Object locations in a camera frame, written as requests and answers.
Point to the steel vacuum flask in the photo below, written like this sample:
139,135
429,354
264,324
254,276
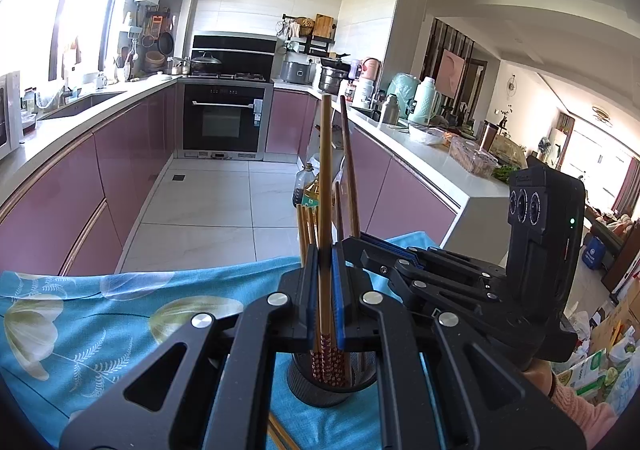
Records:
390,109

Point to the ceiling lamp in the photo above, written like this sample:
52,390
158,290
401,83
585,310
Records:
602,115

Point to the white microwave oven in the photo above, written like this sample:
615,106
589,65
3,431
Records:
7,119

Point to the oil bottles on floor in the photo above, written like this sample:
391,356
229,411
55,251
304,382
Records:
300,187

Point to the wooden chopstick red patterned end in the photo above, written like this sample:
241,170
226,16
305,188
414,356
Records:
281,436
350,169
325,154
301,230

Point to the blue shopping bag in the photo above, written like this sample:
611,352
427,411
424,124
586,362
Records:
593,252

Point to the gas cooktop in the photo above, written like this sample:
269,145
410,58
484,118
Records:
230,76

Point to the person's right forearm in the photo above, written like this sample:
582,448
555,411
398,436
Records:
580,410

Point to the wok with lid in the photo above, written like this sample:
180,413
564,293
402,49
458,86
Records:
205,63

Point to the kitchen sink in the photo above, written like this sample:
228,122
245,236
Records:
82,103

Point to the mint green electric kettle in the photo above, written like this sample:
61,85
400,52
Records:
402,92

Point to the clear plastic food container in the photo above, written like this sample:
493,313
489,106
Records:
472,157

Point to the hanging black frying pan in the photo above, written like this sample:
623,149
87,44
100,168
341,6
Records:
166,42

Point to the black range hood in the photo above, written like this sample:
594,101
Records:
235,52

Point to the blue floral tablecloth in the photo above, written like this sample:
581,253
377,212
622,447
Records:
100,330

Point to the pile of packaged goods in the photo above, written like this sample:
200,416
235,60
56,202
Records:
605,360

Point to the pink electric kettle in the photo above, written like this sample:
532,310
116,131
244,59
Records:
372,68

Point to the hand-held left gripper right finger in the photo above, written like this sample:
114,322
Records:
340,290

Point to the bamboo steamer basket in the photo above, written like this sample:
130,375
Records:
155,61

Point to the black wall storage rack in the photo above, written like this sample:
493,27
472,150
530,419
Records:
312,37

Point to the steel stockpot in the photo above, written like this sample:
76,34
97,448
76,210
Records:
332,77

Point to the dark tumbler cup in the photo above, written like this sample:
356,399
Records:
491,135

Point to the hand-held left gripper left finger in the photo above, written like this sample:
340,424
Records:
312,290

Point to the glass bowl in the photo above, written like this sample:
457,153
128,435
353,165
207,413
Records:
426,134

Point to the silver rice cooker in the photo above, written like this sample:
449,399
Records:
296,72

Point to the cooking oil bottle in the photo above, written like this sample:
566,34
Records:
312,192

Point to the black mesh utensil holder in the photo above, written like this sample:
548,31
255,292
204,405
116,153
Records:
320,397

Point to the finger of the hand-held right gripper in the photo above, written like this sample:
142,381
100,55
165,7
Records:
380,262
390,245

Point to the kitchen window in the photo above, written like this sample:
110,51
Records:
75,4

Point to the green thermos flask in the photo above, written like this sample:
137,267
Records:
426,99

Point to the pink wall painting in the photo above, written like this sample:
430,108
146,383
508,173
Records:
451,73

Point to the black built-in oven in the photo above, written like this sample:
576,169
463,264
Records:
220,124

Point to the pink base cabinets with sink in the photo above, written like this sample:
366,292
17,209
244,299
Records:
75,180

